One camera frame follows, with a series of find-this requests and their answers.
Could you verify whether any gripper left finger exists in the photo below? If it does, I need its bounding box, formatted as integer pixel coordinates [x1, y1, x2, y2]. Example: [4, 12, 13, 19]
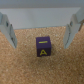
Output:
[0, 12, 19, 49]

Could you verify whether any purple block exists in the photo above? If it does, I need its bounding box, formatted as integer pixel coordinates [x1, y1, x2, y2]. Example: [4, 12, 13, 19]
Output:
[35, 36, 52, 58]

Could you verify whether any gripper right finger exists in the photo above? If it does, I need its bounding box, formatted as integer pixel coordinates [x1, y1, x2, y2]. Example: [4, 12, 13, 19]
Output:
[63, 8, 84, 50]

